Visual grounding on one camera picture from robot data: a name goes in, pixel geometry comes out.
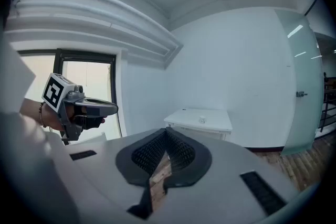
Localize black-framed window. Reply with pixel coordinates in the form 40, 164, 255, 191
17, 48, 124, 141

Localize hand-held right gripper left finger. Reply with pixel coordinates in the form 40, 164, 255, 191
115, 127, 169, 220

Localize person's left forearm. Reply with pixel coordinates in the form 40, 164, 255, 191
19, 98, 65, 132

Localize black railing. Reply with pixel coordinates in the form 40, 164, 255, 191
318, 91, 336, 132

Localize white table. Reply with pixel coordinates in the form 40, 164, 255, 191
163, 108, 234, 142

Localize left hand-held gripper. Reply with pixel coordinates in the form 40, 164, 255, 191
41, 72, 119, 141

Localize person's left hand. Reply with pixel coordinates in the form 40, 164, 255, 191
65, 106, 106, 130

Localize beaded bracelet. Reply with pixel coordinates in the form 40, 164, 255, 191
39, 101, 47, 129

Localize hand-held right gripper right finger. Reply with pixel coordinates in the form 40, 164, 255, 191
163, 126, 213, 193

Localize frosted glass door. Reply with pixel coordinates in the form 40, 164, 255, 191
274, 8, 324, 157

